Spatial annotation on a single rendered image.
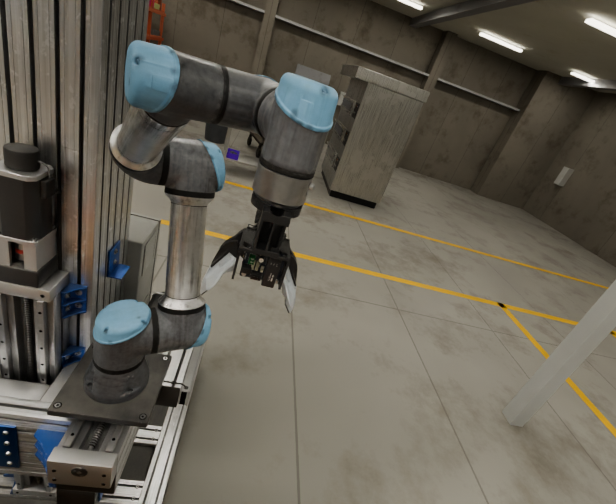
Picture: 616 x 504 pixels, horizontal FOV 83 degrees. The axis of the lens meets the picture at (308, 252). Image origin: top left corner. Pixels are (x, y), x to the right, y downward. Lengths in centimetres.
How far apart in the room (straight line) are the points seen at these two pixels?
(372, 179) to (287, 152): 618
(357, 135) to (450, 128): 687
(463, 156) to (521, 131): 177
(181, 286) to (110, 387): 29
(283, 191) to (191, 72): 17
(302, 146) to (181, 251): 53
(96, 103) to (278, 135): 53
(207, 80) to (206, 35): 1123
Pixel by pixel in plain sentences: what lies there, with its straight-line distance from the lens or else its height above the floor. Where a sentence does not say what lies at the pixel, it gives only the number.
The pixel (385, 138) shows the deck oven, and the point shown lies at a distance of 647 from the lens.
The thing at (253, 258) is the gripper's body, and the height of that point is 164.
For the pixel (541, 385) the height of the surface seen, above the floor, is 44.
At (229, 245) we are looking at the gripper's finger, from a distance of 54.
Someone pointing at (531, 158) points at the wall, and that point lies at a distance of 1397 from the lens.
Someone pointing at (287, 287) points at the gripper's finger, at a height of 159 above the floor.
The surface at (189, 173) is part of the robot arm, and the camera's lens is 85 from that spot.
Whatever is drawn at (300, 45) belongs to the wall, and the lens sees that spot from 1154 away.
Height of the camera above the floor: 188
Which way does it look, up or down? 26 degrees down
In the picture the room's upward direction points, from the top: 20 degrees clockwise
